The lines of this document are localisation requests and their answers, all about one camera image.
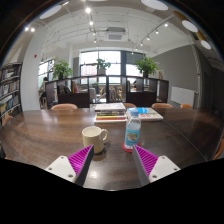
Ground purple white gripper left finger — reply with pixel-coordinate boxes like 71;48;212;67
46;145;94;186

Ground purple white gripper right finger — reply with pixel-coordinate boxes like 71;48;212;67
132;145;180;186

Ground clear plastic water bottle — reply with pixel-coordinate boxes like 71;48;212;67
124;108;141;149

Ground red round coaster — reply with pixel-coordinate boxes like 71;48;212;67
122;142;141;153

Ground cream ceramic mug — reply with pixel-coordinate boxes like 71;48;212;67
82;126;108;154

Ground blue white box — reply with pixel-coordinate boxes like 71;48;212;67
126;107;163;121

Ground orange chair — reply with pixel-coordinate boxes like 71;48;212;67
123;103;136;108
152;103;173;108
180;104;192;108
2;115;13;127
51;103;78;110

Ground stack of books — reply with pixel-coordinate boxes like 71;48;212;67
94;102;127;123

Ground orange chair far left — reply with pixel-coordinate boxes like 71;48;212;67
51;103;78;110

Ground dark low shelf divider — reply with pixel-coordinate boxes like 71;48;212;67
46;75;169;108

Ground seated person in background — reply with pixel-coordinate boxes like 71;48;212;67
39;77;48;106

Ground orange chair left side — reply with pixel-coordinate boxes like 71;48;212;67
2;115;13;127

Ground left potted plant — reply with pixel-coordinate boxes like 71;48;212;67
52;58;73;79

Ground potted plant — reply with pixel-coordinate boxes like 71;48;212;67
135;57;158;78
52;58;73;79
92;59;111;75

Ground right potted plant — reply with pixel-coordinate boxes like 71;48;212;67
135;57;158;78

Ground middle potted plant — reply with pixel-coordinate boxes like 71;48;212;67
92;59;111;75

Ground tall bookshelf with books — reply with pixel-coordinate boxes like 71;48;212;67
0;63;22;125

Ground ceiling air conditioner unit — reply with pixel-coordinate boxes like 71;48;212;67
106;27;126;41

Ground white board on wall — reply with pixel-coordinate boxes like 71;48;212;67
171;87;195;105

